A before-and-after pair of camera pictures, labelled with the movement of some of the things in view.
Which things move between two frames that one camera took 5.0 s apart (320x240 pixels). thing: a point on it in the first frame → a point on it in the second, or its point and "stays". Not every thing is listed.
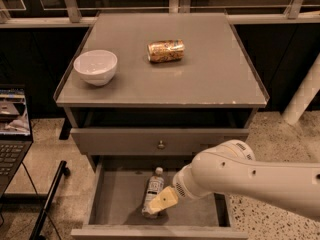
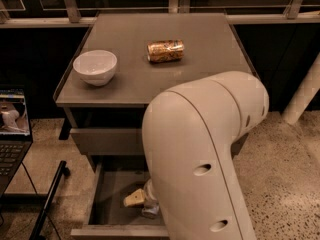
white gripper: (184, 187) → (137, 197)
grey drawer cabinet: (183, 85) stays
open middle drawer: (115, 195) stays
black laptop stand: (40, 222) stays
